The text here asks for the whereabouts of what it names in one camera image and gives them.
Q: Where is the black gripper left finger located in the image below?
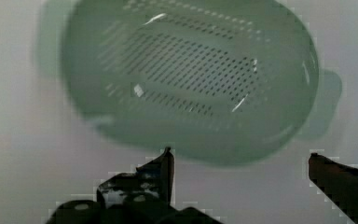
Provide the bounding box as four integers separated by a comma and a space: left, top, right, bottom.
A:
46, 147, 223, 224

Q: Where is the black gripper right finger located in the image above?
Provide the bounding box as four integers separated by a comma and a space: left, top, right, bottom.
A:
309, 153, 358, 224

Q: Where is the green plastic strainer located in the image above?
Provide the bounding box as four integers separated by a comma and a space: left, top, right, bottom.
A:
35, 0, 342, 166

